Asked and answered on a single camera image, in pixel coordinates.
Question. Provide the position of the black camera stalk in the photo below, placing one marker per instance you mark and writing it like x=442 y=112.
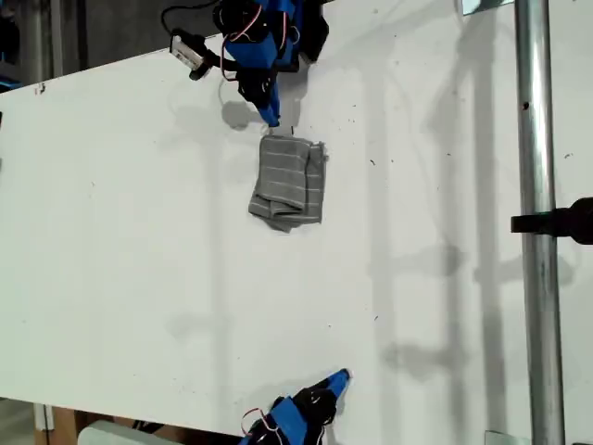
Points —
x=210 y=62

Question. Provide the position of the grey striped towel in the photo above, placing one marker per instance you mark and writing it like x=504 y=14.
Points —
x=287 y=181

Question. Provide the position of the wooden table leg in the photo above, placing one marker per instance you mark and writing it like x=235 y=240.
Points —
x=65 y=426

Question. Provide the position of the black camera box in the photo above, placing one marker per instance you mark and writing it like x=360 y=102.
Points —
x=185 y=48

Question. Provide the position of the black clamp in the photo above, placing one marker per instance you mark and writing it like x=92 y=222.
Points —
x=556 y=222

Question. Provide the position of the steel post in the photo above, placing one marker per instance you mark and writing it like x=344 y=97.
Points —
x=537 y=232

